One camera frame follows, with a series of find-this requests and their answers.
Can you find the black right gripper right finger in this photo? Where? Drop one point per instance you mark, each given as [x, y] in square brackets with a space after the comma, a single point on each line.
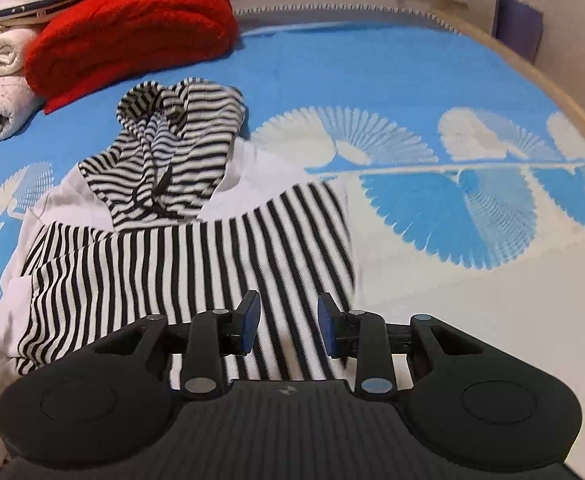
[466, 400]

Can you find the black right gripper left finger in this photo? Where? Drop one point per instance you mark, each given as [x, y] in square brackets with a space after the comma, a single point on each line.
[110, 399]

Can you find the black white striped garment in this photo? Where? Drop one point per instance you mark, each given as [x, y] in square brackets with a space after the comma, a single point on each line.
[179, 216]

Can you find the blue white patterned bedsheet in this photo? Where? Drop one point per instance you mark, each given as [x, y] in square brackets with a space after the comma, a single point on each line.
[465, 184]

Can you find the white folded blanket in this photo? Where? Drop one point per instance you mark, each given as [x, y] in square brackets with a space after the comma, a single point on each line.
[17, 100]

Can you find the purple box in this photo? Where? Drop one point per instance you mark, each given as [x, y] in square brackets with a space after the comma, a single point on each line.
[518, 26]

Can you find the red fluffy blanket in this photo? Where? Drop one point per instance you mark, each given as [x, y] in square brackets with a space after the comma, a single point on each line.
[100, 42]

